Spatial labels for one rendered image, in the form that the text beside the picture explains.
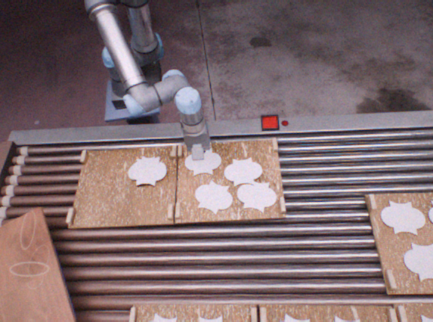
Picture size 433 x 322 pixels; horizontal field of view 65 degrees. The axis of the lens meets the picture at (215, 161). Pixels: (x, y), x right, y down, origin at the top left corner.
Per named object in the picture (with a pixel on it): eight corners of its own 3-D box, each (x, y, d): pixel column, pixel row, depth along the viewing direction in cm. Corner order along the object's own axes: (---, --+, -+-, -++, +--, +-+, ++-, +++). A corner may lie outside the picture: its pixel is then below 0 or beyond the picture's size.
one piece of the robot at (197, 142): (178, 141, 113) (187, 166, 126) (205, 140, 112) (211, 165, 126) (180, 113, 119) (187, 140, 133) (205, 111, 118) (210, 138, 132)
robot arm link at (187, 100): (192, 80, 108) (203, 98, 104) (197, 103, 118) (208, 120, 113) (169, 90, 107) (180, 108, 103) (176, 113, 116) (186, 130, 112)
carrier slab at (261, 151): (180, 147, 147) (179, 145, 146) (275, 140, 144) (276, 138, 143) (176, 224, 129) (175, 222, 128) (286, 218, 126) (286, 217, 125)
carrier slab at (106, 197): (86, 153, 150) (85, 150, 149) (178, 147, 147) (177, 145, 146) (69, 229, 132) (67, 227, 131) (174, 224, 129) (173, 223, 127)
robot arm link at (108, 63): (106, 67, 160) (95, 44, 148) (132, 57, 162) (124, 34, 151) (113, 84, 154) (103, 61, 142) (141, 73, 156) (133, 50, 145)
